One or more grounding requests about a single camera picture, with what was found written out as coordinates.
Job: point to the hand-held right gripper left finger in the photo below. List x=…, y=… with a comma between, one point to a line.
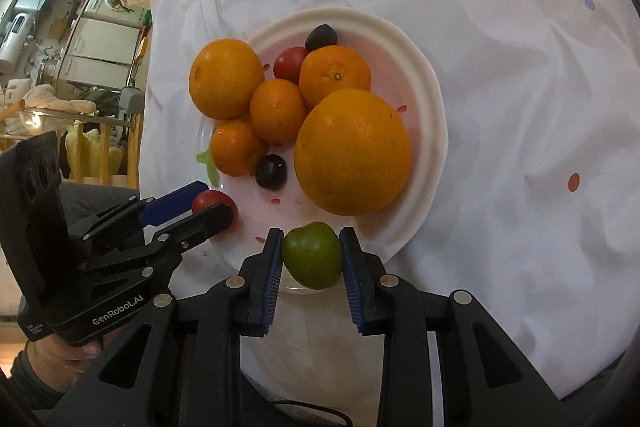
x=272, y=277

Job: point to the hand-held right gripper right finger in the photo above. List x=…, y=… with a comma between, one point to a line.
x=352, y=282

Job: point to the white bear printed blanket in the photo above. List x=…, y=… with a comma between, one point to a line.
x=500, y=107

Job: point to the person's left forearm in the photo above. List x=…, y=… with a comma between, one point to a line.
x=30, y=387

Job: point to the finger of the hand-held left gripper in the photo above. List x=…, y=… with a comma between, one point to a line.
x=172, y=204
x=210, y=222

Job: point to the small red tomato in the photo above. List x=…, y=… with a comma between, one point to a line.
x=290, y=63
x=215, y=198

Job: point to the person's left hand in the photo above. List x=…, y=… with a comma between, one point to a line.
x=57, y=359

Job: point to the large orange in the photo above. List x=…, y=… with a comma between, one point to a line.
x=353, y=152

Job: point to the white cabinet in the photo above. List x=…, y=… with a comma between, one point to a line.
x=100, y=47

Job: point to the white printed plate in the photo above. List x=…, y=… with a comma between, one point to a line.
x=400, y=82

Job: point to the dark purple plum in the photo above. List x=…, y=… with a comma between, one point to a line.
x=320, y=36
x=271, y=172

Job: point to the medium orange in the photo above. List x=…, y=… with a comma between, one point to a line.
x=226, y=78
x=335, y=74

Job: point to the green round fruit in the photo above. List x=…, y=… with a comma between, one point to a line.
x=312, y=262

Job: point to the wooden railing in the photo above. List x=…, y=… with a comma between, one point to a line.
x=103, y=147

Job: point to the white kitchen appliance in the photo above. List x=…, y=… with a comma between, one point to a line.
x=17, y=32

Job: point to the small orange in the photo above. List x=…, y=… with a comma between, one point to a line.
x=237, y=149
x=278, y=110

